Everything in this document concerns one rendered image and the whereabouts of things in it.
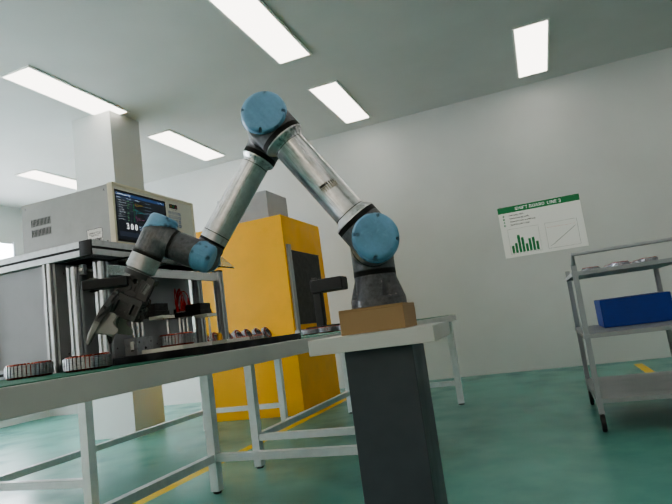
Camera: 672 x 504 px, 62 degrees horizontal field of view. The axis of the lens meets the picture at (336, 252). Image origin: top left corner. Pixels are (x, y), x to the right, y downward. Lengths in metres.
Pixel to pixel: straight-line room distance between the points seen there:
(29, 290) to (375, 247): 1.08
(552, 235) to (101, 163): 4.98
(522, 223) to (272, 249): 2.98
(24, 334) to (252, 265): 3.91
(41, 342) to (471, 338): 5.57
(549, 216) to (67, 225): 5.66
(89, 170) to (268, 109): 5.02
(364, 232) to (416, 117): 6.00
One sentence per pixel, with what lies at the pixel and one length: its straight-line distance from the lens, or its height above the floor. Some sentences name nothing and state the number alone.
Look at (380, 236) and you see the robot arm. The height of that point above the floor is 0.97.
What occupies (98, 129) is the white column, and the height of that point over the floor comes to 3.12.
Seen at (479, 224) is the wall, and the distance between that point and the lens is 6.87.
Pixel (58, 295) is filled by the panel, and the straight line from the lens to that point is 1.84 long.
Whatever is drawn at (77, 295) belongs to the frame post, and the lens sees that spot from 1.79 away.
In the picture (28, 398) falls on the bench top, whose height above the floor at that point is 0.72.
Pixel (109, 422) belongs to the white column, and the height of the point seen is 0.16.
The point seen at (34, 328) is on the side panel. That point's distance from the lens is 1.90.
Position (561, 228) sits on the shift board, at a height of 1.54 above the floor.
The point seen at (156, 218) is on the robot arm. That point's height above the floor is 1.10.
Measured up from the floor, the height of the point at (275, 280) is 1.31.
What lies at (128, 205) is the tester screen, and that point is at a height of 1.25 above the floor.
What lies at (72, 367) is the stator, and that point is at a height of 0.76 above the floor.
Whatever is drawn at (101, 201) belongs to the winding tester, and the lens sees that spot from 1.92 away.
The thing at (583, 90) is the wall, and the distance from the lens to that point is 7.21.
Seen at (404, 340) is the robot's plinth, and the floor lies 0.72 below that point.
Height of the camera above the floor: 0.77
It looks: 8 degrees up
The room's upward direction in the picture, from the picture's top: 8 degrees counter-clockwise
